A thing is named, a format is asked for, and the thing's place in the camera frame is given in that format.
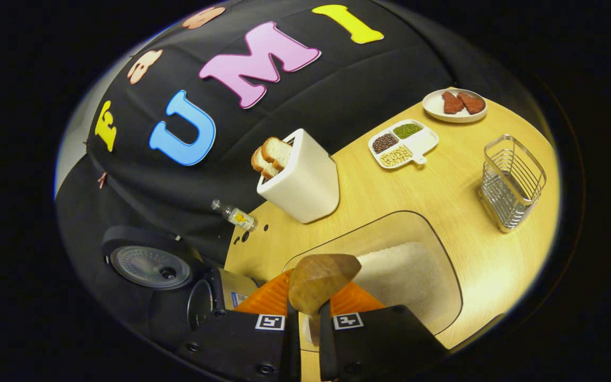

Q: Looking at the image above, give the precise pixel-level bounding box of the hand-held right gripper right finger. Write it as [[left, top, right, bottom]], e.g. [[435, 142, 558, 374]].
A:
[[319, 280, 449, 382]]

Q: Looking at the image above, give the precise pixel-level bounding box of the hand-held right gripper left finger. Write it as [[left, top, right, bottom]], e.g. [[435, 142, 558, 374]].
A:
[[176, 268, 302, 382]]

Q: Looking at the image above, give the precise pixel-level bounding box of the wooden spoon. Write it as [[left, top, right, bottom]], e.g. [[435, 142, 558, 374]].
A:
[[288, 254, 362, 367]]

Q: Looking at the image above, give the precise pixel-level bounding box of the dark lidded rice cooker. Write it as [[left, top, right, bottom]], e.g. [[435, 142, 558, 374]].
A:
[[101, 225, 259, 335]]

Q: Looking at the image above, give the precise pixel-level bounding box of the metal wire chopstick holder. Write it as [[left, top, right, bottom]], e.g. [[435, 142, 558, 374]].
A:
[[479, 134, 547, 234]]

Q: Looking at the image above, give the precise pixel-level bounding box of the clear plastic container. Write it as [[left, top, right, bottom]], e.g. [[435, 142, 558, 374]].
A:
[[283, 211, 464, 352]]

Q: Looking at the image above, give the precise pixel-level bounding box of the glass bottle with yellow label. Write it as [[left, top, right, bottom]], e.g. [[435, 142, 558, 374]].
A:
[[211, 199, 258, 233]]

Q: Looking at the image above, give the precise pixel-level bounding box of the white toaster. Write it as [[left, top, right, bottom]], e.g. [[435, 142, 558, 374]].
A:
[[256, 128, 340, 224]]

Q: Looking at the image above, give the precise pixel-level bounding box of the bread slice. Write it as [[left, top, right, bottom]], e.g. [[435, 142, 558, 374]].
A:
[[251, 147, 280, 180], [261, 137, 293, 171]]

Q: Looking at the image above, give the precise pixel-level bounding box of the pile of pale soybeans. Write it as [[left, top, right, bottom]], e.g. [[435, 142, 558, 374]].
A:
[[379, 145, 413, 168]]

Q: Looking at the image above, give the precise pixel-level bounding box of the pile of dark beans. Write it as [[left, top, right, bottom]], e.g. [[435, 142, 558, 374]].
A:
[[372, 133, 399, 154]]

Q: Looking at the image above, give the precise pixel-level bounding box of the white divided dish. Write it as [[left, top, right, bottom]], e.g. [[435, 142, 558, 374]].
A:
[[368, 119, 439, 170]]

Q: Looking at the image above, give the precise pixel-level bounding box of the pile of green beans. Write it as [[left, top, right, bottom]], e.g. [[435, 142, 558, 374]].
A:
[[393, 123, 423, 140]]

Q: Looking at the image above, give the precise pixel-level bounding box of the black backdrop cloth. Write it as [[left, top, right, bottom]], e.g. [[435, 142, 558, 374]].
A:
[[56, 0, 539, 367]]

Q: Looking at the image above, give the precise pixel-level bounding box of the white round plate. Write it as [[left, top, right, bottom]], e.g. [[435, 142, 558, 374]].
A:
[[422, 88, 488, 124]]

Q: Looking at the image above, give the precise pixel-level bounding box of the red meat slice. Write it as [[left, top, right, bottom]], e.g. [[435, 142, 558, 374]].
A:
[[457, 92, 486, 115], [441, 91, 465, 115]]

